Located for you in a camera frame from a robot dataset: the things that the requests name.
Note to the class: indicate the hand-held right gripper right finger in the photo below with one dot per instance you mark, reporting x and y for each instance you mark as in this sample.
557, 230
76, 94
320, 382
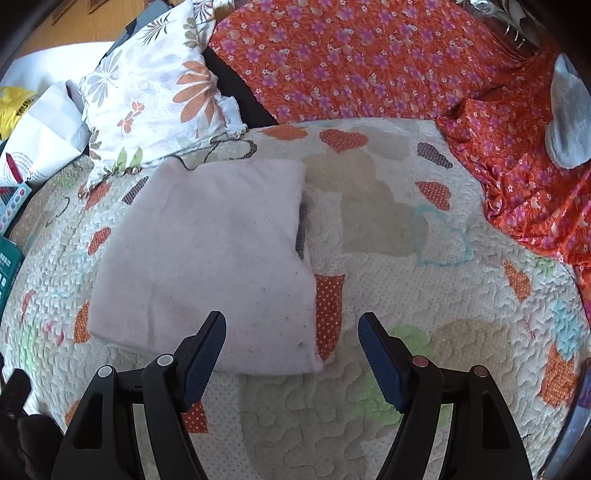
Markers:
383, 364

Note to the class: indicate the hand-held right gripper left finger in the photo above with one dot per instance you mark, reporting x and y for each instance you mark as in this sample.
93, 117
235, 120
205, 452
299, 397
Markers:
205, 360

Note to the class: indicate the white floral embroidered cardigan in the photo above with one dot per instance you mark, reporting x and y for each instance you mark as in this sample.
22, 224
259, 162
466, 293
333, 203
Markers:
198, 258

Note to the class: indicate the quilted heart pattern bedspread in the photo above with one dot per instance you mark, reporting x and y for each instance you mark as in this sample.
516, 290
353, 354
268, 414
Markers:
392, 277

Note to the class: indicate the green package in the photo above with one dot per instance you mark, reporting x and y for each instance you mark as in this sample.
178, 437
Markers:
7, 272

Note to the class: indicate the colourful paint set box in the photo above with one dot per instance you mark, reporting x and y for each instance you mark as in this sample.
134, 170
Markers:
14, 205

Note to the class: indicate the white floral pillow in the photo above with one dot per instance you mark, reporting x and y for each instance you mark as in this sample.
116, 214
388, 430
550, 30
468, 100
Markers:
152, 92

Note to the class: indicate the grey sock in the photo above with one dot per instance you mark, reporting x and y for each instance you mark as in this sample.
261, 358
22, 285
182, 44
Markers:
570, 120

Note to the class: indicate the orange floral cloth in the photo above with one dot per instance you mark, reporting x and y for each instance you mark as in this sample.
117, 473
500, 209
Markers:
369, 55

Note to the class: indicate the yellow plastic bag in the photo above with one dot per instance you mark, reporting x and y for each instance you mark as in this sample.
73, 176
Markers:
11, 110

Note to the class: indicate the silver foil wrap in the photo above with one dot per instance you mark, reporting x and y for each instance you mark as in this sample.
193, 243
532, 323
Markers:
475, 4

